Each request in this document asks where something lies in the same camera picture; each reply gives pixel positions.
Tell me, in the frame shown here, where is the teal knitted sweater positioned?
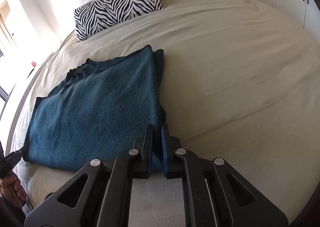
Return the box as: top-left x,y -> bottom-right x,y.
23,45 -> 166,172

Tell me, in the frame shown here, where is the person's left hand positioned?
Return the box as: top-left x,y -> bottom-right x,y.
1,173 -> 27,209

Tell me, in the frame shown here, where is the cream bed sheet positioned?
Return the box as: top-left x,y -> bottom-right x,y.
7,0 -> 319,222

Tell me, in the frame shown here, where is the zebra print pillow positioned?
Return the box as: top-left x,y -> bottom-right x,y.
74,0 -> 163,41

